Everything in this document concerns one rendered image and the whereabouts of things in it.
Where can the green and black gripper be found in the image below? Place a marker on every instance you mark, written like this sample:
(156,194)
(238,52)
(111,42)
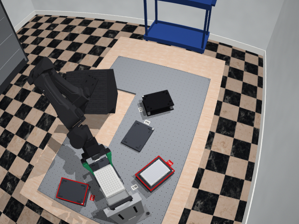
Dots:
(103,151)

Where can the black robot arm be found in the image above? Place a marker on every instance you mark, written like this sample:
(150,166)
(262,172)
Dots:
(50,83)

